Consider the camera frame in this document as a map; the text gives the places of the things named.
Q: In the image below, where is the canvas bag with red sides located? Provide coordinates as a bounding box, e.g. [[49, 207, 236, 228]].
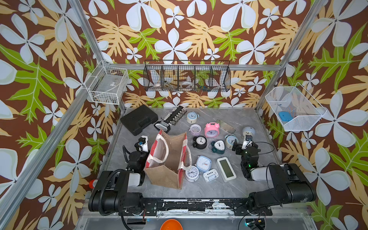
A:
[[144, 130, 192, 190]]

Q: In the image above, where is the white rectangular digital clock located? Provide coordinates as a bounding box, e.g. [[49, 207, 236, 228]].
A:
[[216, 157, 237, 183]]

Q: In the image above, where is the pink twin-bell alarm clock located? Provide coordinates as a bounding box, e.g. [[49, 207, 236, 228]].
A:
[[204, 122, 220, 138]]

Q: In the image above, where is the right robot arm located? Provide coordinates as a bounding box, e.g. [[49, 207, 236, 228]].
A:
[[232, 137, 317, 215]]

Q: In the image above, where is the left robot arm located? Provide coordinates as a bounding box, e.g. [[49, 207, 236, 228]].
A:
[[88, 136, 150, 216]]

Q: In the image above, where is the grey round globe clock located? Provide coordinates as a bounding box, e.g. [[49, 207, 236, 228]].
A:
[[242, 126, 256, 139]]

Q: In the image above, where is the light blue twin-bell alarm clock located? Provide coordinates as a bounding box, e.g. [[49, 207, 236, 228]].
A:
[[225, 135, 239, 150]]

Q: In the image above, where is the dark green alarm clock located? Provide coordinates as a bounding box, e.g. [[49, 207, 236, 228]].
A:
[[210, 140, 226, 155]]

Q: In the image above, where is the mirror digital clock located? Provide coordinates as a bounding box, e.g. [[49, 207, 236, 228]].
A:
[[216, 119, 237, 134]]

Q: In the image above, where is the small white digital clock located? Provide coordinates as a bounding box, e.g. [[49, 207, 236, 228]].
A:
[[203, 169, 219, 182]]

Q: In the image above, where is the blue square alarm clock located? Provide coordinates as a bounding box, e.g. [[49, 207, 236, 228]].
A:
[[195, 156, 212, 173]]

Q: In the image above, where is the black twin-bell alarm clock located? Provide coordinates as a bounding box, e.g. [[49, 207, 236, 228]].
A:
[[192, 136, 208, 150]]

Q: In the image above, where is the lilac round alarm clock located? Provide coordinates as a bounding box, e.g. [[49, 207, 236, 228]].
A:
[[189, 124, 202, 136]]

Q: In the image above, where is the cream and blue alarm clock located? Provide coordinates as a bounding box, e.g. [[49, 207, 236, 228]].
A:
[[186, 112, 199, 124]]

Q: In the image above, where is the white round alarm clock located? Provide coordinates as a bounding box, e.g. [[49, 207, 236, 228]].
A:
[[185, 166, 200, 182]]

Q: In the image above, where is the black plastic tool case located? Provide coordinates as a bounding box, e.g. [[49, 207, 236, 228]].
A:
[[120, 105, 158, 136]]

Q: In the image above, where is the blue object in basket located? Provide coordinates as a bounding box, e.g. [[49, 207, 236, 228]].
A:
[[278, 111, 294, 123]]

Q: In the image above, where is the red cap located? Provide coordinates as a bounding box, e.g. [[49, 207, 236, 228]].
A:
[[89, 179, 98, 189]]

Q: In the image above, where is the orange bowl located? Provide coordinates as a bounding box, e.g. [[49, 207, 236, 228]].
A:
[[160, 219, 183, 230]]

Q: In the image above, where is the socket set on black rail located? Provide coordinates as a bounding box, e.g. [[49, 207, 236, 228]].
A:
[[154, 106, 186, 133]]

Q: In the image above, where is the white wire basket right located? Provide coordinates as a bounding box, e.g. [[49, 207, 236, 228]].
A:
[[265, 83, 327, 132]]

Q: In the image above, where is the white wire basket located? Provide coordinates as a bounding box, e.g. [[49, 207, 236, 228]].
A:
[[265, 83, 327, 132], [85, 61, 129, 105]]

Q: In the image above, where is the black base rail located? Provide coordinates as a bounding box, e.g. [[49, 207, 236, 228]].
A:
[[123, 198, 273, 217]]

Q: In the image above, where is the white wire basket left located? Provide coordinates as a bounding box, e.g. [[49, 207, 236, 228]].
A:
[[85, 61, 129, 105]]

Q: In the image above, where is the black wire basket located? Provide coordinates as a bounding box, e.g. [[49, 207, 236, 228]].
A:
[[143, 59, 231, 92]]

